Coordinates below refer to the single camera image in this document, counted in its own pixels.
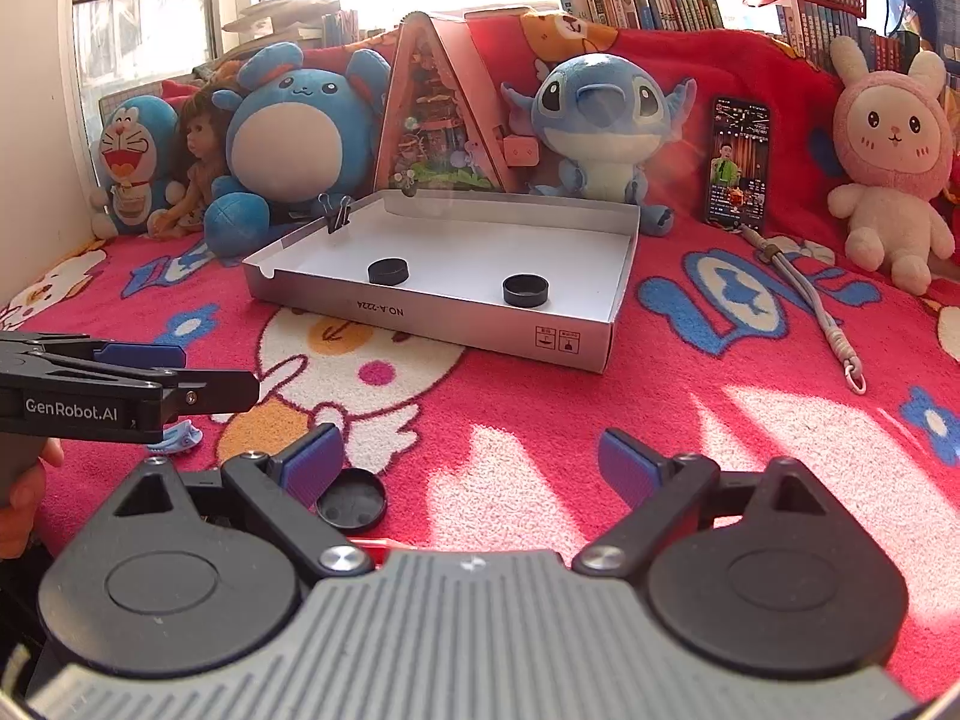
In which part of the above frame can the blue cat plush toy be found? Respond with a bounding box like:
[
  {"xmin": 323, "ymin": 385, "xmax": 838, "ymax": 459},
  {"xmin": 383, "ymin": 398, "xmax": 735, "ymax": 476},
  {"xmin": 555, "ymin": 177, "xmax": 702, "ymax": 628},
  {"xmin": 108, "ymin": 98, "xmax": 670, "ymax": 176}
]
[{"xmin": 90, "ymin": 96, "xmax": 185, "ymax": 237}]

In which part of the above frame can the brown-haired doll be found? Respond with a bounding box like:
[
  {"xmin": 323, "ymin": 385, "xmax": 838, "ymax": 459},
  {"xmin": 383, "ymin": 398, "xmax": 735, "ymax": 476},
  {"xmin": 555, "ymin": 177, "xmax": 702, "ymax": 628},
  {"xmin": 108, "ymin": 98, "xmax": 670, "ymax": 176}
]
[{"xmin": 148, "ymin": 82, "xmax": 237, "ymax": 237}]

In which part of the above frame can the red printed blanket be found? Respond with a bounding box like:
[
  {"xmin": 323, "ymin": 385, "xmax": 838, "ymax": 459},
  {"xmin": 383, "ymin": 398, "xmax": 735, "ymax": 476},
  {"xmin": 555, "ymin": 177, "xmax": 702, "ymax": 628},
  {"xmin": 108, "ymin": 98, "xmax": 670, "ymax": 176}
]
[{"xmin": 0, "ymin": 15, "xmax": 960, "ymax": 691}]

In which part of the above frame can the black smartphone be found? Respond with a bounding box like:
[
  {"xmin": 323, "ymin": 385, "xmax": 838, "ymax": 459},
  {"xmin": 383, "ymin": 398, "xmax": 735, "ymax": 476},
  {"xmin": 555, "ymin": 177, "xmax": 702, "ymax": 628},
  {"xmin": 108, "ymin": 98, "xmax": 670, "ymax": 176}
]
[{"xmin": 703, "ymin": 96, "xmax": 771, "ymax": 233}]

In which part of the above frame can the round blue plush toy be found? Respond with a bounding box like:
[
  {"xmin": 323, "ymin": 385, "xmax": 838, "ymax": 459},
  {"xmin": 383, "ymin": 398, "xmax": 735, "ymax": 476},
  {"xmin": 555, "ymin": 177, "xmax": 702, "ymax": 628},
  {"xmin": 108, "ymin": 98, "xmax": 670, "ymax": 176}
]
[{"xmin": 204, "ymin": 41, "xmax": 392, "ymax": 265}]

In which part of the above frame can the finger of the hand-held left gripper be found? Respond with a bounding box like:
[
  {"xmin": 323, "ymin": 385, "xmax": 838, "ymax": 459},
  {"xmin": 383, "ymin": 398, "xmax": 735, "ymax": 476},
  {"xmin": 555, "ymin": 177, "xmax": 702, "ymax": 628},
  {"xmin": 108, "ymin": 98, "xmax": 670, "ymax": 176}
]
[
  {"xmin": 0, "ymin": 331, "xmax": 187, "ymax": 368},
  {"xmin": 0, "ymin": 360, "xmax": 260, "ymax": 421}
]

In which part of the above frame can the blue alien plush toy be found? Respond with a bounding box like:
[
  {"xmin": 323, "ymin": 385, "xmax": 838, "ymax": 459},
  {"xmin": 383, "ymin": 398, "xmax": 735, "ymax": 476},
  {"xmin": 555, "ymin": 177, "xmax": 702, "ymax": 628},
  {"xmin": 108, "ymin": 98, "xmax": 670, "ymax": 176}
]
[{"xmin": 500, "ymin": 52, "xmax": 698, "ymax": 239}]

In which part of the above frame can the pink bunny plush toy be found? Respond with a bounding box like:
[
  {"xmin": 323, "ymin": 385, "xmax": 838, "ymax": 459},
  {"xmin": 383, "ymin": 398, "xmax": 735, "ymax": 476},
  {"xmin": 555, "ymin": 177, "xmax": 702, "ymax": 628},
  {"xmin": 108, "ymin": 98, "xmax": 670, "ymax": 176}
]
[{"xmin": 827, "ymin": 35, "xmax": 957, "ymax": 295}]

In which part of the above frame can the window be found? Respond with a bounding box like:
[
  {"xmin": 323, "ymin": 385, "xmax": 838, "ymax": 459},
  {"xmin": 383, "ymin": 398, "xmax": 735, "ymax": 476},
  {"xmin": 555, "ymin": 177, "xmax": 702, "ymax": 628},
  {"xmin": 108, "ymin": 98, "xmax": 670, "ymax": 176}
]
[{"xmin": 67, "ymin": 0, "xmax": 233, "ymax": 136}]

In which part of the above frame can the black binder clip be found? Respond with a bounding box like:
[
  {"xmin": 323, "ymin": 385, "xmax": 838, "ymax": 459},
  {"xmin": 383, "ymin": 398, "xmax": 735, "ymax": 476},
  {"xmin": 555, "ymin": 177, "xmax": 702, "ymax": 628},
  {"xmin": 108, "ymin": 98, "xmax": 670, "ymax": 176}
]
[{"xmin": 318, "ymin": 193, "xmax": 353, "ymax": 235}]

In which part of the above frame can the grey lanyard cord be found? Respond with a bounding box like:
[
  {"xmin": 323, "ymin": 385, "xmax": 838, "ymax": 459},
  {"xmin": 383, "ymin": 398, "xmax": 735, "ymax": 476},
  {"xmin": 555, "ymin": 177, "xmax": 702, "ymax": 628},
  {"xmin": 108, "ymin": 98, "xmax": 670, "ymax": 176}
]
[{"xmin": 739, "ymin": 225, "xmax": 869, "ymax": 395}]

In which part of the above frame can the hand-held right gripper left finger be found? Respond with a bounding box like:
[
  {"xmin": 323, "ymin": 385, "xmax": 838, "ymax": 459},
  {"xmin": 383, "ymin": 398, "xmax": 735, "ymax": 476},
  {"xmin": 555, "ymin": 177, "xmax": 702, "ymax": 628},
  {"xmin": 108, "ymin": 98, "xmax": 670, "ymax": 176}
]
[{"xmin": 112, "ymin": 424, "xmax": 376, "ymax": 578}]

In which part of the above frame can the small blue plastic piece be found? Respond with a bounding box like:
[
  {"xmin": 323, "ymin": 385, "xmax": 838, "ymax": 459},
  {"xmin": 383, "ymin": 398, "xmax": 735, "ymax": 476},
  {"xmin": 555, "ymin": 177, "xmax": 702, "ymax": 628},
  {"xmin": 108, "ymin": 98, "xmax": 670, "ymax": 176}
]
[{"xmin": 146, "ymin": 424, "xmax": 203, "ymax": 455}]

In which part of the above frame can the row of books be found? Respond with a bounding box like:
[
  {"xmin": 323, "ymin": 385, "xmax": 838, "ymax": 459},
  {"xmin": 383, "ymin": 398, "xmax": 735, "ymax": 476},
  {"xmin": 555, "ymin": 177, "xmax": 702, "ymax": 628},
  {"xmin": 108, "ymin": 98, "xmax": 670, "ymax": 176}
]
[{"xmin": 555, "ymin": 0, "xmax": 960, "ymax": 76}]

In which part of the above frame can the pink triangular house box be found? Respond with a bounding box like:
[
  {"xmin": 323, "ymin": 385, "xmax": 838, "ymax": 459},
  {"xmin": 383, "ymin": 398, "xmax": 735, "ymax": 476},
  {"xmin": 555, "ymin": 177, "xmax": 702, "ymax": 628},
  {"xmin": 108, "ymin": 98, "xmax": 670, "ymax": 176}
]
[{"xmin": 373, "ymin": 11, "xmax": 542, "ymax": 194}]

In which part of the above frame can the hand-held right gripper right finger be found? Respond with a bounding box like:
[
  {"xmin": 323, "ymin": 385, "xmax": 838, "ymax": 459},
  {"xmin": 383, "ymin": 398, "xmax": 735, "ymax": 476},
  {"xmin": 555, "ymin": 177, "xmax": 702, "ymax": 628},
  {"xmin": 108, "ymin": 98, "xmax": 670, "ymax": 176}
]
[{"xmin": 571, "ymin": 427, "xmax": 845, "ymax": 578}]

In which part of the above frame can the person's left hand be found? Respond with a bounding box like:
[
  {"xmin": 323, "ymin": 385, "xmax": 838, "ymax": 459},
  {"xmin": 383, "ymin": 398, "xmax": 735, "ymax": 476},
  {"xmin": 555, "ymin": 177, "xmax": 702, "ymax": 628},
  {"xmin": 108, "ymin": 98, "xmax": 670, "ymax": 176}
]
[{"xmin": 0, "ymin": 439, "xmax": 65, "ymax": 560}]

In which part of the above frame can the white cardboard box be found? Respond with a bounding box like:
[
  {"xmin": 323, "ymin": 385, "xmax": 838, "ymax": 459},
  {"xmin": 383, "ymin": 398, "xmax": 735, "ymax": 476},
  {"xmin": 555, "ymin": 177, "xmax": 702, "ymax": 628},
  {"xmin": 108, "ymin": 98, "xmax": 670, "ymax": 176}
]
[{"xmin": 241, "ymin": 190, "xmax": 641, "ymax": 374}]

